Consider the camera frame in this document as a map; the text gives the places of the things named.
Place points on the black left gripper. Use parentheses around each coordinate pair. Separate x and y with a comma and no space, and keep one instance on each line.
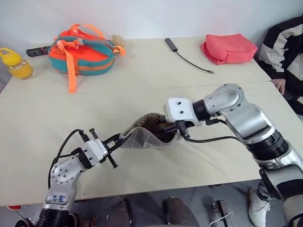
(113,164)

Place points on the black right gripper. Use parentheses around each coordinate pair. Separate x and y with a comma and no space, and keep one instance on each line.
(176,126)

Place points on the grey plaid pouch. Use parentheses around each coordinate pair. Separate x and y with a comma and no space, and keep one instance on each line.
(144,138)

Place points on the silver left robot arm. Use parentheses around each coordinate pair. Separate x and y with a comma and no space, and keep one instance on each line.
(63,176)

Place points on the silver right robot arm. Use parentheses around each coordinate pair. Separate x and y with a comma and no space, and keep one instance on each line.
(246,118)

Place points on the pink fabric pouch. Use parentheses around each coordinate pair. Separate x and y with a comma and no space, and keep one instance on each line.
(228,48)

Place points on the bystander bare hand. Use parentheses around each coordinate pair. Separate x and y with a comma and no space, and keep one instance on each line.
(279,84)

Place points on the teal and orange backpack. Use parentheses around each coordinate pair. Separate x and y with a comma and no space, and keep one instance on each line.
(90,56)

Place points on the beige plush ball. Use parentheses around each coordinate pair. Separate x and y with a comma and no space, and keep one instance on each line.
(118,40)

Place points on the black and red tool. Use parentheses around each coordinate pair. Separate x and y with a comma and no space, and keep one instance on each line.
(38,51)

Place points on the small red object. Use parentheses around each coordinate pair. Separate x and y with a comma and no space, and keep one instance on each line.
(13,207)

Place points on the white sneaker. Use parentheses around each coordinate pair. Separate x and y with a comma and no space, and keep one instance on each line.
(259,208)

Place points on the yellow capped juice bottle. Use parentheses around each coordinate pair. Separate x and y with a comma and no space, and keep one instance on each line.
(17,65)

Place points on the person in black white jacket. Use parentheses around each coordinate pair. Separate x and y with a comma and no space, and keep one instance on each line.
(288,54)

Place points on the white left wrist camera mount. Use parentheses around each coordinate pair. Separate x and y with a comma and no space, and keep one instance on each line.
(94,150)

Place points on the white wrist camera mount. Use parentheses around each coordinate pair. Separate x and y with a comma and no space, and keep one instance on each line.
(181,110)
(94,150)

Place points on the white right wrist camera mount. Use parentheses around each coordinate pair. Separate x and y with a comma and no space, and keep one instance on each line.
(181,110)

